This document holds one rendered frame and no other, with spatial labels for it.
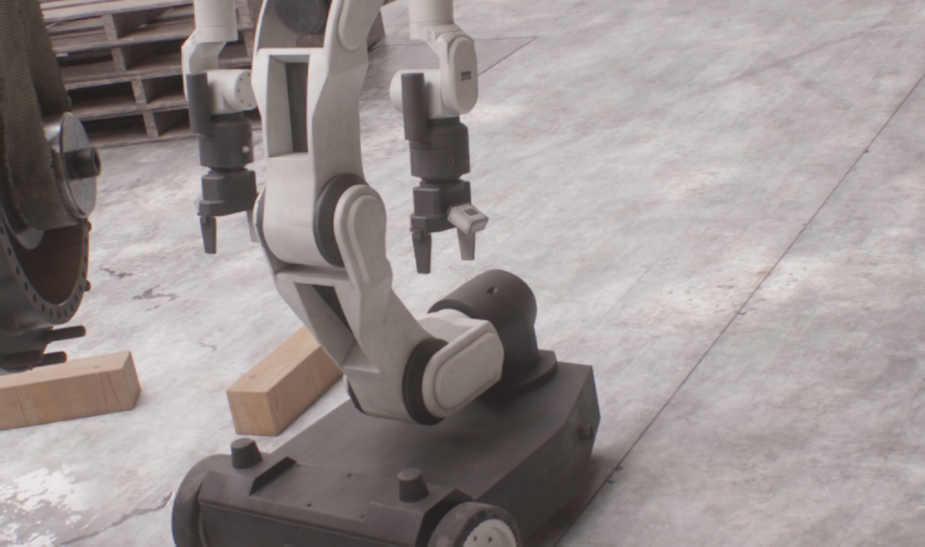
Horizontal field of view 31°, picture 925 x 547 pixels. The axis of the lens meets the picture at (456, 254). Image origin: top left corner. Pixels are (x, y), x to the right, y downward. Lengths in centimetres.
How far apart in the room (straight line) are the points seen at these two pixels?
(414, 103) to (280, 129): 28
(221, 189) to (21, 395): 112
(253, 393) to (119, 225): 173
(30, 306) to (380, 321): 69
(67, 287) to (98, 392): 134
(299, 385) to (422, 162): 109
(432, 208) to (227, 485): 62
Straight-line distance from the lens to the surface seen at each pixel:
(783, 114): 489
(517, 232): 424
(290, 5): 258
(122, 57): 583
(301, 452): 290
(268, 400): 336
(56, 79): 230
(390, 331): 269
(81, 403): 370
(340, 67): 252
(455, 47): 242
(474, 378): 279
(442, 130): 244
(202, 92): 271
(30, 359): 221
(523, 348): 295
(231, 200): 275
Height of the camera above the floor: 139
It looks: 20 degrees down
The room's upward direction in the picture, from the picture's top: 11 degrees counter-clockwise
